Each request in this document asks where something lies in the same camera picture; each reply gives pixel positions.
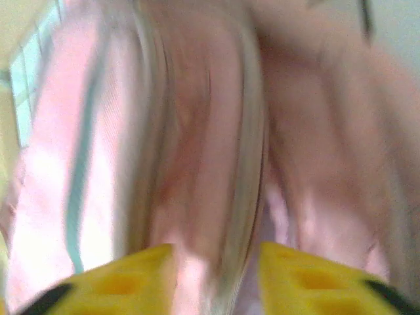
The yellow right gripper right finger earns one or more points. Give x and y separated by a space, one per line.
321 288

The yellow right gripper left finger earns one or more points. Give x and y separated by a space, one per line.
115 288

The pink backpack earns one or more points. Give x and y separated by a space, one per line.
210 131

